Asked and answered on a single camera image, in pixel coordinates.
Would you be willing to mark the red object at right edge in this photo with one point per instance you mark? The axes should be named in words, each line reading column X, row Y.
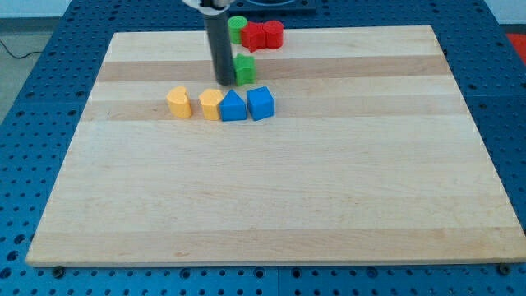
column 518, row 40

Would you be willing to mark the red star block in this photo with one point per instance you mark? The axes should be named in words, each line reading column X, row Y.
column 253, row 36

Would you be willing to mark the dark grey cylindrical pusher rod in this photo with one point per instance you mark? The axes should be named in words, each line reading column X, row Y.
column 216, row 26

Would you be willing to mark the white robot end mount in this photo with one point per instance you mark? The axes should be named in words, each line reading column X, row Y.
column 212, row 4

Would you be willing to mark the green star block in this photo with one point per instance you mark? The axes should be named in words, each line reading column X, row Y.
column 245, row 69

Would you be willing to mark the red cylinder block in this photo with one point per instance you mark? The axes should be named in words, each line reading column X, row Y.
column 274, row 34

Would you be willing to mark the blue triangle block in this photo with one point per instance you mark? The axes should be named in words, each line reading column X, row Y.
column 233, row 107

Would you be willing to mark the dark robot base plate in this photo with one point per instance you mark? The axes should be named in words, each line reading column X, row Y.
column 273, row 6

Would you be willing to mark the yellow heart block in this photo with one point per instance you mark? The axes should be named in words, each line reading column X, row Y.
column 179, row 102

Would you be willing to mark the yellow pentagon block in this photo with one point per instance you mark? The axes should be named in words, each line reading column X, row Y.
column 210, row 100

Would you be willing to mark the blue cube block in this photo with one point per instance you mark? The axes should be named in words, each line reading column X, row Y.
column 260, row 103

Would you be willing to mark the green cylinder block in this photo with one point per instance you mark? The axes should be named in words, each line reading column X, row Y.
column 235, row 25

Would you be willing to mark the wooden board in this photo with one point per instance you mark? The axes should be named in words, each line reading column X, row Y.
column 372, row 157

